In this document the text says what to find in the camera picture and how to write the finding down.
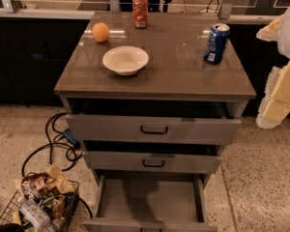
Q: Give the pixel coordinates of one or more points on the clear plastic bottle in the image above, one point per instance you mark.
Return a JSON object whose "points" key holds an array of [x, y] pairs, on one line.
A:
{"points": [[34, 213]]}

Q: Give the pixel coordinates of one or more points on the middle drawer with handle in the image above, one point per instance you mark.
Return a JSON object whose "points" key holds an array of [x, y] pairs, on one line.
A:
{"points": [[152, 162]]}

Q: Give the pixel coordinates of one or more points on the orange fruit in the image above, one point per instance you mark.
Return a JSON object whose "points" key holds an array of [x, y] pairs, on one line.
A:
{"points": [[100, 32]]}

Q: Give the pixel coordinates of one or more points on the black wire basket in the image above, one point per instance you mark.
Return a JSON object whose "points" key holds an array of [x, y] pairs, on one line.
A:
{"points": [[42, 203]]}

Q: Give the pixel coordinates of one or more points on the white bowl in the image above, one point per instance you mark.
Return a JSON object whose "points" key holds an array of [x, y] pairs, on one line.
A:
{"points": [[125, 60]]}

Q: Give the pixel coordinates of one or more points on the blue pepsi can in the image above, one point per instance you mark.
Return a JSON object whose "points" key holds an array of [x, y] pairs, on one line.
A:
{"points": [[216, 44]]}

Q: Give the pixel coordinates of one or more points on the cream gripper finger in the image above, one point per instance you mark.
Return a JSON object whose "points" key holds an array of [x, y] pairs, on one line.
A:
{"points": [[275, 106], [269, 33]]}

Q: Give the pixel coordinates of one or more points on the orange soda can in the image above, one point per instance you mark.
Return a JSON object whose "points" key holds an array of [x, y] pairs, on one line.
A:
{"points": [[140, 13]]}

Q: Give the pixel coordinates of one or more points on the top drawer with handle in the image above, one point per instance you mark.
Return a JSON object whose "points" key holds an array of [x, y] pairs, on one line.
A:
{"points": [[153, 129]]}

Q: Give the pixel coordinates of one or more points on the drawer with handle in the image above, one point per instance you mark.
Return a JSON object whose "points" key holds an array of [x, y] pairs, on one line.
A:
{"points": [[153, 129], [152, 162]]}

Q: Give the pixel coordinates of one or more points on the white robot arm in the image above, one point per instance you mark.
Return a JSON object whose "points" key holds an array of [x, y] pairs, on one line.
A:
{"points": [[283, 39]]}

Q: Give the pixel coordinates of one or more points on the brown chip bag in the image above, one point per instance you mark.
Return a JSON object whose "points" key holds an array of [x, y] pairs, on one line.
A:
{"points": [[40, 185]]}

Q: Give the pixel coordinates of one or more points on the open bottom drawer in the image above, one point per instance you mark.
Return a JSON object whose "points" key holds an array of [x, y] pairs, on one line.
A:
{"points": [[149, 202]]}

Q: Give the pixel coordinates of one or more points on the blue power plug box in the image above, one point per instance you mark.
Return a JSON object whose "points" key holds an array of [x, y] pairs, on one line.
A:
{"points": [[68, 135]]}

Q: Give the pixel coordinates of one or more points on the grey drawer cabinet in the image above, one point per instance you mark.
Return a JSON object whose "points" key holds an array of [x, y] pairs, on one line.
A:
{"points": [[176, 82]]}

